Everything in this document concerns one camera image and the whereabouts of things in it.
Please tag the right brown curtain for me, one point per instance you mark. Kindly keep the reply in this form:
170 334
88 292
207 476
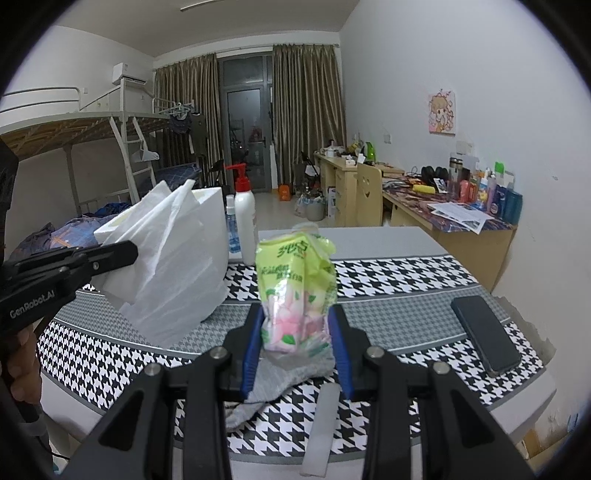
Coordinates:
307 108

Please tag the wooden desk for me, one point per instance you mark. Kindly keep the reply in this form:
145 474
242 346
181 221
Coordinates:
484 255

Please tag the glass balcony door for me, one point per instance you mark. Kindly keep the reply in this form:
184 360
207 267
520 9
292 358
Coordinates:
246 83

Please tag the person left hand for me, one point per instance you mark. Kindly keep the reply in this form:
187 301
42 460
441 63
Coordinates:
24 367

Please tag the grey sock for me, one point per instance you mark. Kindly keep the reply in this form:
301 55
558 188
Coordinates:
274 376

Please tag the left brown curtain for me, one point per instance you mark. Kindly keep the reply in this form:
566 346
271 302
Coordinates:
187 93

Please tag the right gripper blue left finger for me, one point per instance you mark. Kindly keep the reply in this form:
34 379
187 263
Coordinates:
253 343

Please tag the white pump bottle red top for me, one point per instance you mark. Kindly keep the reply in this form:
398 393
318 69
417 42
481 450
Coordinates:
245 214

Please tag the black smartphone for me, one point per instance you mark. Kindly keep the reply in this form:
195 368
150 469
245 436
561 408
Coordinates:
494 346

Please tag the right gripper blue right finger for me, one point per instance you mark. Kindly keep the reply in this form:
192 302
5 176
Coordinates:
340 332

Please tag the white styrofoam box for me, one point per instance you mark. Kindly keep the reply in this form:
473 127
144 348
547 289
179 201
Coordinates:
203 239

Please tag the ceiling tube light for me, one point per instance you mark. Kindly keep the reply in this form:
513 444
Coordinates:
198 3

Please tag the green tissue pack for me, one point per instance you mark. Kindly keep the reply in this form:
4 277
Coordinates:
297 286

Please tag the wooden smiley chair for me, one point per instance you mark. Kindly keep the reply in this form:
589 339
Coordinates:
369 196

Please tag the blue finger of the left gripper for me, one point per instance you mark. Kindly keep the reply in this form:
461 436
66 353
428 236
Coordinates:
107 258

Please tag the brown curtain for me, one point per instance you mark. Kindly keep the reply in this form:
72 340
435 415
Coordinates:
187 93
307 108

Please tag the metal bunk bed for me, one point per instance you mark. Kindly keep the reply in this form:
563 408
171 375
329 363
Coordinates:
106 145

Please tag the white papers on desk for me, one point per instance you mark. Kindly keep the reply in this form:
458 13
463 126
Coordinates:
472 219

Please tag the blue plaid quilt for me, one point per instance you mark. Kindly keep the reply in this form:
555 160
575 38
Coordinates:
77 232

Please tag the black folding chair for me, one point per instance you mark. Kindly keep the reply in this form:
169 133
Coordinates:
214 175

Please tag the anime wall poster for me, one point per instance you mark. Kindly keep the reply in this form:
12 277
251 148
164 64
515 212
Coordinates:
442 113

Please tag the white air conditioner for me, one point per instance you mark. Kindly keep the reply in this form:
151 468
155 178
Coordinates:
129 73

